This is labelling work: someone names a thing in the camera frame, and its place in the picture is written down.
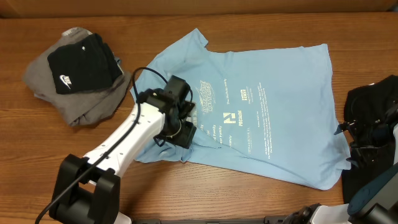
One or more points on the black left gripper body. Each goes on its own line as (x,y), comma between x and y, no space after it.
(180,133)

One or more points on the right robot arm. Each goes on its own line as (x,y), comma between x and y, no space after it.
(376,202)

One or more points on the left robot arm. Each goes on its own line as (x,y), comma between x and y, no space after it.
(87,189)

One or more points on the black t-shirt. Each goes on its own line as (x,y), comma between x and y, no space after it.
(367,103)

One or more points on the folded grey garment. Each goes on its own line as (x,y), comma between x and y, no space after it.
(77,109)

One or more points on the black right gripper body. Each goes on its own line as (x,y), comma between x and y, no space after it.
(370,140)

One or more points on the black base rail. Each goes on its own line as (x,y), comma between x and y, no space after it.
(265,220)

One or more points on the light blue printed t-shirt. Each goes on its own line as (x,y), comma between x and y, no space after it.
(265,112)

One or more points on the folded black Nike garment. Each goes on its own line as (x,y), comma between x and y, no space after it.
(87,65)

